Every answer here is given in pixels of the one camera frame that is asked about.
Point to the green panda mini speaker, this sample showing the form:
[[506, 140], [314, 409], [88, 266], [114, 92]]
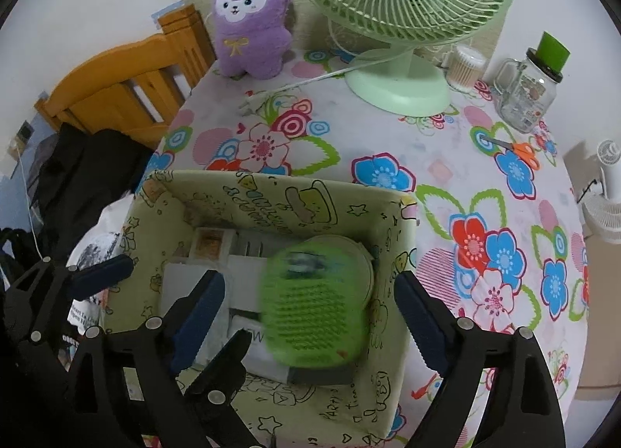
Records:
[[315, 312]]

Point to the white printed tote bag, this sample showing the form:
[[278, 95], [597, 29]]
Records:
[[97, 244]]

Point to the yellow-green fabric storage box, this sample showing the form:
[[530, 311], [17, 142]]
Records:
[[271, 196]]

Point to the glass mug jar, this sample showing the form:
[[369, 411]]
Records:
[[524, 99]]

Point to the beige wooden door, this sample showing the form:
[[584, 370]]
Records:
[[599, 331]]

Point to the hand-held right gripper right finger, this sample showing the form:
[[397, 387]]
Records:
[[422, 322]]

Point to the blue printed paper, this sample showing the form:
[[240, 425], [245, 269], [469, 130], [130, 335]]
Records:
[[167, 9]]

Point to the green desk fan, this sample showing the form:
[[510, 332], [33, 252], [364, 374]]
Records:
[[398, 84]]

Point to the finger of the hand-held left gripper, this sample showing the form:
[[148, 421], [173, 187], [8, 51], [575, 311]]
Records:
[[228, 360], [104, 271]]

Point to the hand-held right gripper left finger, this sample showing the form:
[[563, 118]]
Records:
[[199, 322]]

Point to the green plastic cup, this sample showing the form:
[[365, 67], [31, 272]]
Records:
[[553, 50]]

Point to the black clothing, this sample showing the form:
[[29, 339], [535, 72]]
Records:
[[87, 176]]

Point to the white standing fan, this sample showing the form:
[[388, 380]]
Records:
[[604, 215]]

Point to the orange wooden chair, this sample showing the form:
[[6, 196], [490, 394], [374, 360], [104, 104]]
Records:
[[111, 84]]

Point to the floral tablecloth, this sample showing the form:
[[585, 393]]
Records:
[[388, 137]]

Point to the white flat box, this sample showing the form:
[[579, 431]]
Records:
[[182, 283]]

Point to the orange scissors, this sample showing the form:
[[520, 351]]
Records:
[[524, 150]]

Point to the cotton swab jar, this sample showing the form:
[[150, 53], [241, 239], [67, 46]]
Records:
[[465, 72]]

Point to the purple plush toy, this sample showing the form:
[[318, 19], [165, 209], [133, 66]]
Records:
[[247, 40]]

